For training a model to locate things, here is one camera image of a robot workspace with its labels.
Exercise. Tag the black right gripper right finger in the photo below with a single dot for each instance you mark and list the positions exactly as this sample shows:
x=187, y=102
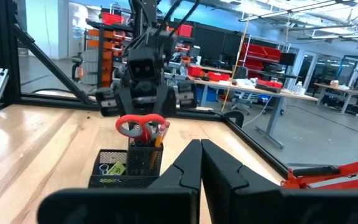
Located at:
x=219, y=180

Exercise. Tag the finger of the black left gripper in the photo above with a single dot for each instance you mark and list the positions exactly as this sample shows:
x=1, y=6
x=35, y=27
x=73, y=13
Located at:
x=126, y=102
x=169, y=102

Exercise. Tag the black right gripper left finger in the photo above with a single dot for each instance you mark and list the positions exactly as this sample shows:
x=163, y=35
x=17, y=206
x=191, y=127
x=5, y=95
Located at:
x=188, y=174

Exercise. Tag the orange pencil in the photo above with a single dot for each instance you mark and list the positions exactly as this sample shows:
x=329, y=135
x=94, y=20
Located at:
x=166, y=127
x=159, y=140

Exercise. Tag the black mesh desk organizer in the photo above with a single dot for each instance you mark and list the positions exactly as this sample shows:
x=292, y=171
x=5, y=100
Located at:
x=141, y=161

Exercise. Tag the black binder clip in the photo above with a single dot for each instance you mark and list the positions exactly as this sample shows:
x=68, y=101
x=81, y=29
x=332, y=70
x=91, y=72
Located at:
x=100, y=169

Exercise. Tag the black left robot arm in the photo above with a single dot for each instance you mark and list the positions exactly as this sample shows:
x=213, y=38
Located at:
x=145, y=15

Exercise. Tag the grey office chair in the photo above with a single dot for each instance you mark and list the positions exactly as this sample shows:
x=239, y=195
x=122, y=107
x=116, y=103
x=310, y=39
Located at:
x=241, y=74

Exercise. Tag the red storage bin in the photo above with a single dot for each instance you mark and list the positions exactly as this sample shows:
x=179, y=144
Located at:
x=195, y=71
x=218, y=76
x=185, y=31

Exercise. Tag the shelf with orange bins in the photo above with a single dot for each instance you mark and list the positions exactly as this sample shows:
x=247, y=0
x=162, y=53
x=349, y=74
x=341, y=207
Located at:
x=107, y=46

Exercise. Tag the long wooden workbench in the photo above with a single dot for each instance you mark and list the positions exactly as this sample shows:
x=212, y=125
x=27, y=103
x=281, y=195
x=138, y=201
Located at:
x=259, y=90

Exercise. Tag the rack of red bins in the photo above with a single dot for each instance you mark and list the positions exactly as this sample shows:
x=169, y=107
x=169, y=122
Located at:
x=256, y=51

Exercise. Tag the black monitor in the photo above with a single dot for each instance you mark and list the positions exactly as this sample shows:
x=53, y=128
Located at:
x=287, y=59

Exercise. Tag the small wooden desk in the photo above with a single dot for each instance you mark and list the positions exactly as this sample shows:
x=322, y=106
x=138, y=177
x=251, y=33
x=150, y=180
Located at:
x=337, y=87

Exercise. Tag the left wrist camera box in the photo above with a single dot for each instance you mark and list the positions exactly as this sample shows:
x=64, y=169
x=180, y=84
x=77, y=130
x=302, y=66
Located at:
x=143, y=67

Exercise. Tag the black frame corner bracket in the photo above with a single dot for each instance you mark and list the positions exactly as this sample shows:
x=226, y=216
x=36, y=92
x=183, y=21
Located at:
x=236, y=116

